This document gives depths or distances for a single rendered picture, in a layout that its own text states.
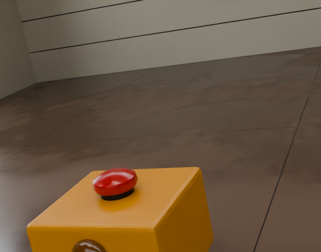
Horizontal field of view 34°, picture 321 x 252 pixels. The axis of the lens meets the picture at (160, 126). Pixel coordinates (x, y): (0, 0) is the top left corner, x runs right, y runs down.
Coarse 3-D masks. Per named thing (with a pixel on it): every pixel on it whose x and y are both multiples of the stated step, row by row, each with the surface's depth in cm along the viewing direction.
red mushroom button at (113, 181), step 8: (112, 168) 47; (120, 168) 46; (104, 176) 45; (112, 176) 45; (120, 176) 45; (128, 176) 45; (136, 176) 46; (96, 184) 45; (104, 184) 44; (112, 184) 44; (120, 184) 44; (128, 184) 44; (96, 192) 45; (104, 192) 44; (112, 192) 44; (120, 192) 44
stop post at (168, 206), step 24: (168, 168) 50; (192, 168) 48; (72, 192) 48; (144, 192) 45; (168, 192) 44; (192, 192) 46; (48, 216) 44; (72, 216) 43; (96, 216) 42; (120, 216) 41; (144, 216) 40; (168, 216) 41; (192, 216) 46; (48, 240) 43; (72, 240) 42; (96, 240) 41; (120, 240) 40; (144, 240) 39; (168, 240) 41; (192, 240) 45
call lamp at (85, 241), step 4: (80, 240) 41; (84, 240) 41; (88, 240) 41; (92, 240) 41; (76, 244) 41; (80, 244) 41; (84, 244) 40; (88, 244) 40; (92, 244) 40; (96, 244) 40; (72, 248) 41; (76, 248) 41; (80, 248) 41; (84, 248) 40; (88, 248) 40; (92, 248) 40; (96, 248) 40; (100, 248) 40
